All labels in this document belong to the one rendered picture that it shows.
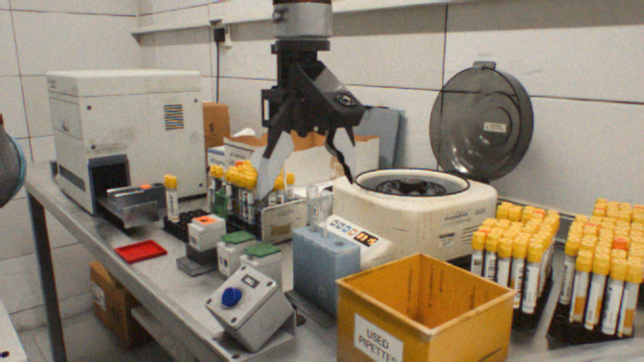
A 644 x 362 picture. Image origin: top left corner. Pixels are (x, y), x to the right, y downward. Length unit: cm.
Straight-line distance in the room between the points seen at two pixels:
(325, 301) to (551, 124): 57
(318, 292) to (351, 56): 79
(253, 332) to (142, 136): 67
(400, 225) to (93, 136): 67
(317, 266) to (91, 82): 66
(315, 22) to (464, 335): 39
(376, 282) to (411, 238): 20
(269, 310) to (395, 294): 15
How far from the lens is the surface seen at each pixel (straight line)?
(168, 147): 118
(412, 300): 63
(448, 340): 48
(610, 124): 97
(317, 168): 104
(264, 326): 58
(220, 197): 81
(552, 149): 101
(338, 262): 61
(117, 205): 103
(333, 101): 57
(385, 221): 76
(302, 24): 62
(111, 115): 112
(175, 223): 97
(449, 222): 79
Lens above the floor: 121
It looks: 14 degrees down
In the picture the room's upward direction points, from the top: straight up
